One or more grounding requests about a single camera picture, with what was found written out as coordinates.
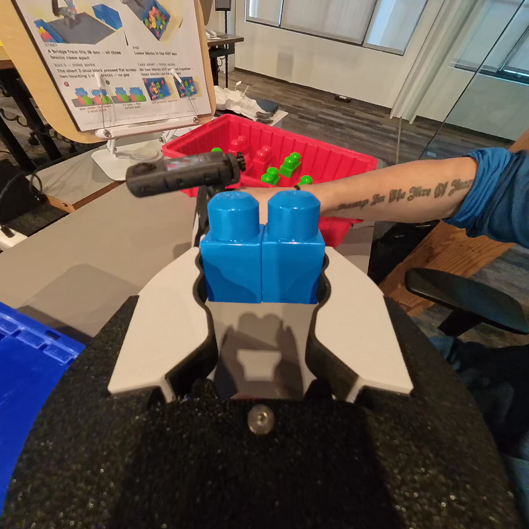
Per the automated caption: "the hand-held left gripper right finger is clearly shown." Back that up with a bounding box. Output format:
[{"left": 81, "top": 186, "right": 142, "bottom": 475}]
[{"left": 307, "top": 247, "right": 414, "bottom": 403}]

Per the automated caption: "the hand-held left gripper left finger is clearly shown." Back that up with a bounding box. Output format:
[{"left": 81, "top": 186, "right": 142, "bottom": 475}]
[{"left": 107, "top": 247, "right": 218, "bottom": 403}]

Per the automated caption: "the blue one-stud mega block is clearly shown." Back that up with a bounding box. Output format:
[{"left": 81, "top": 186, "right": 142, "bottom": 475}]
[{"left": 199, "top": 191, "right": 265, "bottom": 304}]

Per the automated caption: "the red plastic bin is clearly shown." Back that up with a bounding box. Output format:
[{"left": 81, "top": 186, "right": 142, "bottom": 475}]
[{"left": 161, "top": 114, "right": 379, "bottom": 249}]

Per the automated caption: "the blue plastic bin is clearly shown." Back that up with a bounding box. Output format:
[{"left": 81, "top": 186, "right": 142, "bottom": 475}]
[{"left": 0, "top": 302, "right": 86, "bottom": 505}]

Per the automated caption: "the person's right forearm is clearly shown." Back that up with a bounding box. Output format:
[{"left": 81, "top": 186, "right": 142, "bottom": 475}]
[{"left": 244, "top": 147, "right": 529, "bottom": 250}]

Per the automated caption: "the red two-stud mega block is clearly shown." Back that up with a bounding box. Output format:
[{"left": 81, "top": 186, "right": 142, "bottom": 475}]
[
  {"left": 252, "top": 145, "right": 273, "bottom": 177},
  {"left": 228, "top": 136, "right": 251, "bottom": 163}
]

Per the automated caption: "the white stand base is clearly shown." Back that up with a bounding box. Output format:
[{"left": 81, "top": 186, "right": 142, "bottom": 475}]
[{"left": 91, "top": 128, "right": 178, "bottom": 181}]

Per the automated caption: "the black bag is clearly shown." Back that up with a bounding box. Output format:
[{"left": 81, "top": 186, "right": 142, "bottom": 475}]
[{"left": 368, "top": 221, "right": 439, "bottom": 286}]

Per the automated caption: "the white cloth pile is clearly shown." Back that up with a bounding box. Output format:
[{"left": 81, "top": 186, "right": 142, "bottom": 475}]
[{"left": 214, "top": 80, "right": 265, "bottom": 114}]

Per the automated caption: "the black office chair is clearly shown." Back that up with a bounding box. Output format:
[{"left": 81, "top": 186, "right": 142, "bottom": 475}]
[{"left": 405, "top": 268, "right": 529, "bottom": 335}]

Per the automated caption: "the background desk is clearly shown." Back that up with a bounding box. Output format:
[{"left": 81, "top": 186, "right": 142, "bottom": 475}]
[{"left": 207, "top": 33, "right": 244, "bottom": 87}]

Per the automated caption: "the instruction poster on stand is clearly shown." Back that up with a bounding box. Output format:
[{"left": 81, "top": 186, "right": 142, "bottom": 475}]
[{"left": 0, "top": 0, "right": 217, "bottom": 144}]

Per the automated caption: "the window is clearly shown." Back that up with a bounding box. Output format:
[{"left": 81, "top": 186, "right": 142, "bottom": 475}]
[{"left": 246, "top": 0, "right": 434, "bottom": 56}]

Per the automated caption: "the black cable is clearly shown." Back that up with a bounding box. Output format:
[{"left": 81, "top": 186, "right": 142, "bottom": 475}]
[{"left": 0, "top": 169, "right": 44, "bottom": 232}]

